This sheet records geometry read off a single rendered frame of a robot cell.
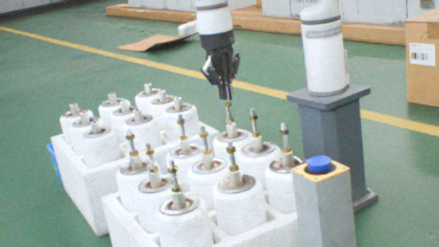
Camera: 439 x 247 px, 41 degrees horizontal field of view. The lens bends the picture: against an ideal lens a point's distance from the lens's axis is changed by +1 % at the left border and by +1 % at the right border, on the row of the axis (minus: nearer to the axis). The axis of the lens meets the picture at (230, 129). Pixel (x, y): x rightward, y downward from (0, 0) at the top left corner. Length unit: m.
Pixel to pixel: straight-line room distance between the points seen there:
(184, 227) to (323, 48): 0.55
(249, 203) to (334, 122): 0.39
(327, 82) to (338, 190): 0.46
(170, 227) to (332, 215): 0.28
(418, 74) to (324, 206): 1.27
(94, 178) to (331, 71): 0.64
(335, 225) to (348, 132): 0.46
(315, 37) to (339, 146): 0.26
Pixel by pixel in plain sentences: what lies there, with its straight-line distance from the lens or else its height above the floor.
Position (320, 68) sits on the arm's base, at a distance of 1.36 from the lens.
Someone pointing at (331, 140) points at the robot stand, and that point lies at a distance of 1.39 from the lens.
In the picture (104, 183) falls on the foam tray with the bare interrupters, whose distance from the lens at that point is 1.52.
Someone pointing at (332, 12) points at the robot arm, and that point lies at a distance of 1.34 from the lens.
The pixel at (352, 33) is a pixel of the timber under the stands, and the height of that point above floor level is 0.04.
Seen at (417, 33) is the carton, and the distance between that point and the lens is 2.14.
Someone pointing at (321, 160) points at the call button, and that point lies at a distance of 0.96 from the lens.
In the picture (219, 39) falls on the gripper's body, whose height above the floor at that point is 0.49.
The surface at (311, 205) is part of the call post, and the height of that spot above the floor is 0.27.
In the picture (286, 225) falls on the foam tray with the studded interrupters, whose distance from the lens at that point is 1.10.
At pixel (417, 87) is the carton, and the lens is 2.19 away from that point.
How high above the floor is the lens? 0.72
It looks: 20 degrees down
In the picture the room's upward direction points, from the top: 9 degrees counter-clockwise
